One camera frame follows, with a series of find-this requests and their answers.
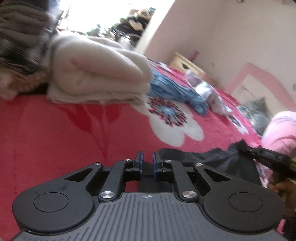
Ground black pants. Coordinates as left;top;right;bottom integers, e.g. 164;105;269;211
138;139;263;193

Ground wheelchair loaded with clothes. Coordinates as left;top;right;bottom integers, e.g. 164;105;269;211
107;8;156;48

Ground pile of folded clothes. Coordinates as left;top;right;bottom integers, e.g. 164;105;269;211
1;1;61;100

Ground person right hand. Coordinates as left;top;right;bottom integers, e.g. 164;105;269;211
267;177;295;217

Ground pink quilt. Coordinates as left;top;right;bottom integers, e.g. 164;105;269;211
261;111;296;158

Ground grey patterned pillow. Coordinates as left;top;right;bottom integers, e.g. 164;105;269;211
238;97;270;136

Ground white lilac crumpled garment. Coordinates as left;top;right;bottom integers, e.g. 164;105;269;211
185;70;229;116

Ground pink headboard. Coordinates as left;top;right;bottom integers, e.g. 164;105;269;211
225;63;295;115

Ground light blue crumpled garment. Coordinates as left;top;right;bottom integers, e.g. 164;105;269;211
147;69;209;116

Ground pink floral bedspread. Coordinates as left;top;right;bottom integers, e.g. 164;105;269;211
1;91;260;240

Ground folded white fluffy blanket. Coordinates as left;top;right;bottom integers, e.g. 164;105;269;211
47;33;153;104

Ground cream nightstand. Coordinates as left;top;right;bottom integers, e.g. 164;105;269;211
169;52;217;87

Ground pink cup on nightstand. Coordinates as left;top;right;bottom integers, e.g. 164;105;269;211
190;50;199;62

